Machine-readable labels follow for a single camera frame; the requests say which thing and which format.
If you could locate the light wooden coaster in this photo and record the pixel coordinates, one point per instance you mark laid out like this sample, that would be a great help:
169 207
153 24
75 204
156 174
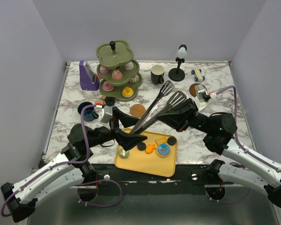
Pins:
137 110

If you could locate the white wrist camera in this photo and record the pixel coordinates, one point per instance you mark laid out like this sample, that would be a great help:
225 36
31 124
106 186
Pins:
203 97
105 113

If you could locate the black lamp white bulb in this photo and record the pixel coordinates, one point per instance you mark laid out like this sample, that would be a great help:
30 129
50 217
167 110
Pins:
177 74

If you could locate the blue frosted donut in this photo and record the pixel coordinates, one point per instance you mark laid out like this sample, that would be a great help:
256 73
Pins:
163 150

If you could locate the green snowball cake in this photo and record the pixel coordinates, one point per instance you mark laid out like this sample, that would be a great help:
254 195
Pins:
123 154

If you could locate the orange fish cookie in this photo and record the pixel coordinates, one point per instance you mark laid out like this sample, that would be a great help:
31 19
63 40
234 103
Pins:
150 148

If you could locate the dark blue mug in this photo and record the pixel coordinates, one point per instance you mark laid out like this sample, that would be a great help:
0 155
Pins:
89 114

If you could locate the rectangular beige biscuit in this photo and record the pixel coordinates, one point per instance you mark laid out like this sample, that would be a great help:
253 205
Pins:
161 140

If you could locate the pink frosted donut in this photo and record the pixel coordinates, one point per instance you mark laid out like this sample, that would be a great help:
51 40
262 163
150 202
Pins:
107 87

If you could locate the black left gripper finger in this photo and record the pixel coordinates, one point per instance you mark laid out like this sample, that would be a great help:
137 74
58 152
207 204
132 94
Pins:
128 141
123 118

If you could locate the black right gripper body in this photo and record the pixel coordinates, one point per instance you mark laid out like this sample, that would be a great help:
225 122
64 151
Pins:
193 118

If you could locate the yellow frosted donut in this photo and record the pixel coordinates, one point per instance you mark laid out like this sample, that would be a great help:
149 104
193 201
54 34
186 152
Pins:
127 92

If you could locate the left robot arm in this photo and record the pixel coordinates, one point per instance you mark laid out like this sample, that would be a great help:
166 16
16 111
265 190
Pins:
70 167

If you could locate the black cream mug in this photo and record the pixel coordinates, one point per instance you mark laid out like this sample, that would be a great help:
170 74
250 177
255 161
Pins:
157 73

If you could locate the white sprinkled donut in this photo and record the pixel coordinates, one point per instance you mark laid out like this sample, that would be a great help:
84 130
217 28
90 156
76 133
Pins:
134 79

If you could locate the pink snowball cake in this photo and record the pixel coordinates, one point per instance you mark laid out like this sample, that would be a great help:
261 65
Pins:
116 74

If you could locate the yellow serving tray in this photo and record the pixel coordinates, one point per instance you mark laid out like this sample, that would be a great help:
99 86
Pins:
140 161

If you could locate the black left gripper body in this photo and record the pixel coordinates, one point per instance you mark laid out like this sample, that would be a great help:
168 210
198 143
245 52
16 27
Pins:
103 133

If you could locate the dark wooden coaster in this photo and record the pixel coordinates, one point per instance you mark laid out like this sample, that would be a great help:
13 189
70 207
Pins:
192 89

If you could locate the grey snowball cake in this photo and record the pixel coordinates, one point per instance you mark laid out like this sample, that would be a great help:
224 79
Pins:
129 66

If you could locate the green tiered cake stand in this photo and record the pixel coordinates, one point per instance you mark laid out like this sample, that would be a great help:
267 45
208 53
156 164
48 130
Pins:
114 55

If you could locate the metal serving tongs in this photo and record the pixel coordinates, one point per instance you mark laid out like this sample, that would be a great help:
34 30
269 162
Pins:
175 99

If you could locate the toy car blue wheels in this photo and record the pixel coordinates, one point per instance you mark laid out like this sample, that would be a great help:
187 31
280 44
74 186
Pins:
198 75

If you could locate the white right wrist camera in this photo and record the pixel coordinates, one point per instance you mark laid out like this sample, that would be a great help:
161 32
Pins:
203 97

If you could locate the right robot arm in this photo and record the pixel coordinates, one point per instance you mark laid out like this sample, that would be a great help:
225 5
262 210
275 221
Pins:
263 174

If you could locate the black patterned sandwich cookie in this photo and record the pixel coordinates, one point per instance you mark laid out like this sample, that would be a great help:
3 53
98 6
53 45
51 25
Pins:
171 141

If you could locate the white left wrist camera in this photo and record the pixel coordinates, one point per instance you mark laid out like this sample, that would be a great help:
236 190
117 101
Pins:
105 113

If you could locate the purple snowball cake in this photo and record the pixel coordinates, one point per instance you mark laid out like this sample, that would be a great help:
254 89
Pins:
103 70

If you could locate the purple box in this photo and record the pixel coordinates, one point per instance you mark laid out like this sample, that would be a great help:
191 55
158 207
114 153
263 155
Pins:
88 78

